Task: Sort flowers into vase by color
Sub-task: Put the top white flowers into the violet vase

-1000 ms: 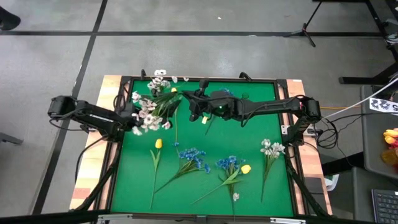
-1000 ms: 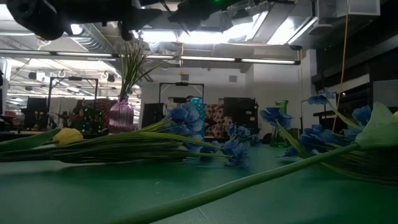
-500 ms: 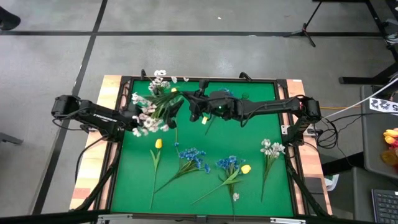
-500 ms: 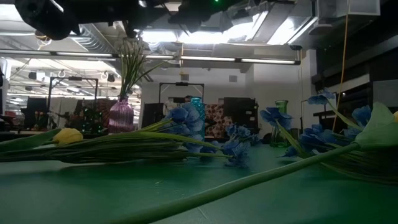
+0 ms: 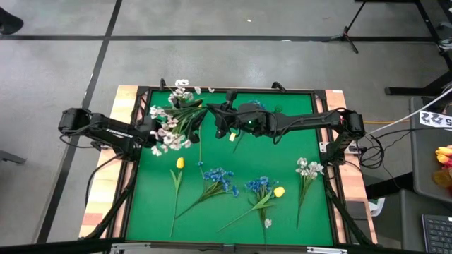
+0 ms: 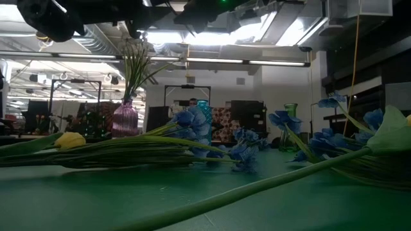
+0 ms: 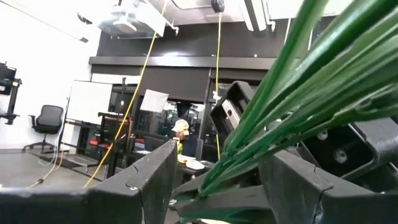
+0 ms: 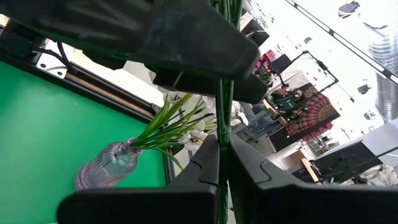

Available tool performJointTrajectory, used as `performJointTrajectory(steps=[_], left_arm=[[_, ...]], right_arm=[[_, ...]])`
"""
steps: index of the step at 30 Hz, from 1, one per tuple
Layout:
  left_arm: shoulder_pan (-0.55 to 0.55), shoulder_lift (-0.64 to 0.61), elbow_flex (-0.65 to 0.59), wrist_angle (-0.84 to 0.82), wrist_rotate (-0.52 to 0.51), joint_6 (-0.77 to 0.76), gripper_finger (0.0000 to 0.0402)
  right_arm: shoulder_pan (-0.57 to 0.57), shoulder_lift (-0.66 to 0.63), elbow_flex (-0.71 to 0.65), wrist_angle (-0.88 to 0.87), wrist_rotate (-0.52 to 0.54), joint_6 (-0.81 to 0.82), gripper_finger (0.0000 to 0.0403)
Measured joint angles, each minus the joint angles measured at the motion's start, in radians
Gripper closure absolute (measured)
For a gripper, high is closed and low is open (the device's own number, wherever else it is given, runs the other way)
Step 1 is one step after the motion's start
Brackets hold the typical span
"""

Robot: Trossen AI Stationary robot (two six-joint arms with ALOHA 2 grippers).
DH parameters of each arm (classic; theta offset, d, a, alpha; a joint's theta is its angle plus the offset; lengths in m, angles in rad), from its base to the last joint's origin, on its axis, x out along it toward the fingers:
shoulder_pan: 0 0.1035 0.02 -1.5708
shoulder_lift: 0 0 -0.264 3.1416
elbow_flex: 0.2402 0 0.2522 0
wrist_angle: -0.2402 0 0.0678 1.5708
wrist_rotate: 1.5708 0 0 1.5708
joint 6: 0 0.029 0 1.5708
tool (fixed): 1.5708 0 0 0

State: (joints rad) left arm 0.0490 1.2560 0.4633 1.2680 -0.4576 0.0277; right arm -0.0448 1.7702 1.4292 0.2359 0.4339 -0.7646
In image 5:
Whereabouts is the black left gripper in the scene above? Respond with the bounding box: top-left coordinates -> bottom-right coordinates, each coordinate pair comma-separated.
143,99 -> 210,145

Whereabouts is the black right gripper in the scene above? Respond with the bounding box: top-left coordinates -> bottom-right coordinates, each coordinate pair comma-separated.
206,90 -> 278,139

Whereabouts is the white artificial flower bunch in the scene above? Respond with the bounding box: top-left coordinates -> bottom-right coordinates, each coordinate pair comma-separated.
295,157 -> 325,229
168,78 -> 215,107
149,104 -> 210,157

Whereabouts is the pale green foreground flower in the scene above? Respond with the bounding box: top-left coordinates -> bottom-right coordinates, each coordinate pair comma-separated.
215,186 -> 286,233

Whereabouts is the green table mat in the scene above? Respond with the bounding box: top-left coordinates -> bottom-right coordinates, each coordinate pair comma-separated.
126,90 -> 335,246

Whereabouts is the silver aluminium bar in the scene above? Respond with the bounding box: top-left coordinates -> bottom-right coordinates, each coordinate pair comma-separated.
306,246 -> 349,254
111,242 -> 151,254

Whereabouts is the black tripod stand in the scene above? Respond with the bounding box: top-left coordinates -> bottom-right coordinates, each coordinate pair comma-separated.
321,0 -> 368,54

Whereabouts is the white paper scrap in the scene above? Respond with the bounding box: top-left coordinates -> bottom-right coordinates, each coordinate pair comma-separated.
369,197 -> 386,217

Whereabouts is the grey furniture leg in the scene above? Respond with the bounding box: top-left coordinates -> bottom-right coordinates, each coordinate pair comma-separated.
0,150 -> 28,166

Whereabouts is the person's shoe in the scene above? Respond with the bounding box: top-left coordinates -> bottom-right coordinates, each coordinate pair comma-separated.
0,6 -> 25,35

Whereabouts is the white paper number label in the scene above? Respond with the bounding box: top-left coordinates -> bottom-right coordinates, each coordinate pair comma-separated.
419,110 -> 452,128

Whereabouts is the low grey desk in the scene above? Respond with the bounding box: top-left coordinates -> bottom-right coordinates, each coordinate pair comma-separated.
400,188 -> 452,254

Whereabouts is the orange yellow tulip bunch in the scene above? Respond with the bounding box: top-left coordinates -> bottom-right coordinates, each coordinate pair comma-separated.
434,145 -> 452,188

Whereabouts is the black keyboard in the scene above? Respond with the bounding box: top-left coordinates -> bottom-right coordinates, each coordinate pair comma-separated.
422,214 -> 452,254

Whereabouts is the black aluminium table frame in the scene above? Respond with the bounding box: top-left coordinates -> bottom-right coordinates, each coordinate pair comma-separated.
79,84 -> 379,254

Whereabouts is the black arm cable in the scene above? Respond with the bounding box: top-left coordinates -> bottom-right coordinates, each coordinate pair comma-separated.
84,155 -> 123,209

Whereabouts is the thin yellow cable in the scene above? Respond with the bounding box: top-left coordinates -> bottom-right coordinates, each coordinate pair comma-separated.
351,120 -> 410,126

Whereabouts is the black cable bundle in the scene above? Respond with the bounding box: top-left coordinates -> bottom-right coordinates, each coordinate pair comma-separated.
355,128 -> 388,170

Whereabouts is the black desk leg frame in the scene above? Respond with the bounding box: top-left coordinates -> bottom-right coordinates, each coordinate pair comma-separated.
384,0 -> 452,97

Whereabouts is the white cable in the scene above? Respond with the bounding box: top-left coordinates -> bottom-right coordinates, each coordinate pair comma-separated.
365,87 -> 452,137

